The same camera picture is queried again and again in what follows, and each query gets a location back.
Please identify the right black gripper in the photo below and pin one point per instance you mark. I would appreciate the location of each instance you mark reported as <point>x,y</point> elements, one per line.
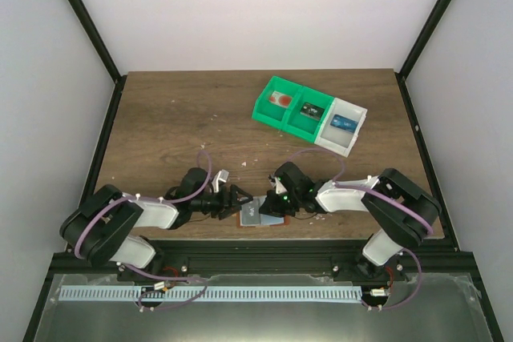
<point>271,208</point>

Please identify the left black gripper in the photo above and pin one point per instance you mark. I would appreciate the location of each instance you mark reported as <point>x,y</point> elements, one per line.
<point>226,206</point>

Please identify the brown leather card holder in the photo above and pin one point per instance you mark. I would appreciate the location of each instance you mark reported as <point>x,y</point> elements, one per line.
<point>266,220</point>

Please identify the black VIP card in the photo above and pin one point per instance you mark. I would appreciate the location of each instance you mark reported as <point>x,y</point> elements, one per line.
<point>250,215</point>

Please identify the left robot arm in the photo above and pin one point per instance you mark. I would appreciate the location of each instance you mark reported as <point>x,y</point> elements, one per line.
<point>100,229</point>

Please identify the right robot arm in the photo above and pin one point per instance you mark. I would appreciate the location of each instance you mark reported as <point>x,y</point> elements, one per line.
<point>403,210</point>

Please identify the black card in bin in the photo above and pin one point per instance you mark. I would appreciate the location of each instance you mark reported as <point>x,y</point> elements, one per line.
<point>312,111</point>

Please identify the red white card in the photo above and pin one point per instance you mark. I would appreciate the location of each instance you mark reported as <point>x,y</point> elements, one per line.
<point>280,99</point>

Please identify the blue card in bin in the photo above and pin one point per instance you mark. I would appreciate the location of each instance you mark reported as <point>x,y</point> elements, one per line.
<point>343,123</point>

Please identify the green bin far left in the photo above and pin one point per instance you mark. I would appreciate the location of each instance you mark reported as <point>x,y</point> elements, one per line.
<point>269,114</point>

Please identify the green bin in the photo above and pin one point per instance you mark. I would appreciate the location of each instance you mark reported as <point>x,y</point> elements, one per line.
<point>269,114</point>
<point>298,124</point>

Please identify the white bin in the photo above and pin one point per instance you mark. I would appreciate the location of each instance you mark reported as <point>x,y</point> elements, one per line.
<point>336,140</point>

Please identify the green bin middle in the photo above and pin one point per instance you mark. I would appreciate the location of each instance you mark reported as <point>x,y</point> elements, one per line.
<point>298,124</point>

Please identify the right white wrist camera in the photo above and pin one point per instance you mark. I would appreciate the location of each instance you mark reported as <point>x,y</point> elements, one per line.
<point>277,185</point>

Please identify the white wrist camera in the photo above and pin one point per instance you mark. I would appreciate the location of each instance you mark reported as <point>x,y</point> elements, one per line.
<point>277,185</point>
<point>219,180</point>

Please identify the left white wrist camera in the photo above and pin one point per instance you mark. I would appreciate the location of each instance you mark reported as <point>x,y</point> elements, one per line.
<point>219,180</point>

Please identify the black aluminium frame rail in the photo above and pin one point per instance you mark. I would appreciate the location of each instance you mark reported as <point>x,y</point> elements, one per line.
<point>339,259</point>

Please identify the light blue slotted cable duct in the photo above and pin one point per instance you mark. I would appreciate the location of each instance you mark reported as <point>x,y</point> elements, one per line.
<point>335,294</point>

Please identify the left black frame post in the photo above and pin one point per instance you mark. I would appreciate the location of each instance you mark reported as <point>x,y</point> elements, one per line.
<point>95,38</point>

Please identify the black frame post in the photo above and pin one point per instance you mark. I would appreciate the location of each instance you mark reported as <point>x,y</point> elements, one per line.
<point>95,38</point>
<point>434,18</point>

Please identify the right black frame post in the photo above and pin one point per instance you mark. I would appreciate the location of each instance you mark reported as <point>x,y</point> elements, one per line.
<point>434,18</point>

